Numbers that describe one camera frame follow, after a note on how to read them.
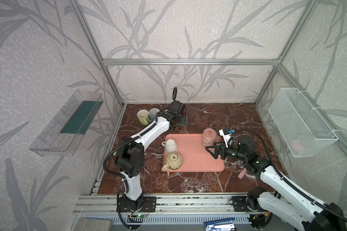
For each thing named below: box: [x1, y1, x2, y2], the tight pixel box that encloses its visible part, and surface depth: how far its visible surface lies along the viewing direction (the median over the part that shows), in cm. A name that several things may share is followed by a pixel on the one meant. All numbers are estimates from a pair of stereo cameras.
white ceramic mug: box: [160, 139, 178, 154], surface depth 89 cm
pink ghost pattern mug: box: [201, 128, 221, 147], surface depth 91 cm
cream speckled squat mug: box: [161, 151, 183, 172], surface depth 82 cm
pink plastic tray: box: [164, 133, 225, 173], surface depth 88 cm
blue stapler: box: [203, 217, 236, 231], surface depth 68 cm
